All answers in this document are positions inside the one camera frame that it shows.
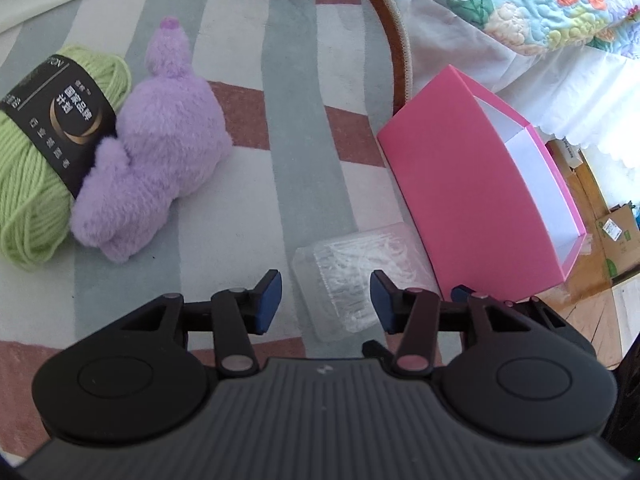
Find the clear plastic cotton swab packet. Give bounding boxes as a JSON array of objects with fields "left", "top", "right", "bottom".
[{"left": 292, "top": 222, "right": 431, "bottom": 343}]

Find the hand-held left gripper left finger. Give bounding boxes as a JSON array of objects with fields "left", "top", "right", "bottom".
[{"left": 120, "top": 269, "right": 283, "bottom": 378}]

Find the striped rug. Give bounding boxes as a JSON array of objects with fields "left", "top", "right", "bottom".
[{"left": 0, "top": 0, "right": 416, "bottom": 386}]

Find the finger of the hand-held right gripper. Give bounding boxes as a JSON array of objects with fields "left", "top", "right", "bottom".
[
  {"left": 362, "top": 339, "right": 401, "bottom": 362},
  {"left": 451, "top": 284, "right": 546, "bottom": 328}
]

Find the brown cardboard box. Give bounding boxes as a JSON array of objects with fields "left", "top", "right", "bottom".
[{"left": 592, "top": 202, "right": 640, "bottom": 283}]

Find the green yarn ball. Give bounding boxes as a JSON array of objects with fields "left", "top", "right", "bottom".
[{"left": 0, "top": 44, "right": 132, "bottom": 267}]

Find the small white carton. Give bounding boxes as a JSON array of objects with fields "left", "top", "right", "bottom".
[{"left": 545, "top": 137, "right": 586, "bottom": 171}]

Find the white lace bed skirt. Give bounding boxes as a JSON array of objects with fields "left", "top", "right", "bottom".
[{"left": 500, "top": 45, "right": 640, "bottom": 181}]

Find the pink cardboard box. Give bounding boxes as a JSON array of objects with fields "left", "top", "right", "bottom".
[{"left": 376, "top": 64, "right": 587, "bottom": 293}]

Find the floral quilt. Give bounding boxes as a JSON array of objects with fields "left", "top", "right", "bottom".
[{"left": 370, "top": 0, "right": 640, "bottom": 58}]

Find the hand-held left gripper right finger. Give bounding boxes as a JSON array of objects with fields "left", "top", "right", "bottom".
[{"left": 369, "top": 269, "right": 531, "bottom": 378}]

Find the purple plush toy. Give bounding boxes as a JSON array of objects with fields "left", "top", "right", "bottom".
[{"left": 70, "top": 16, "right": 233, "bottom": 263}]

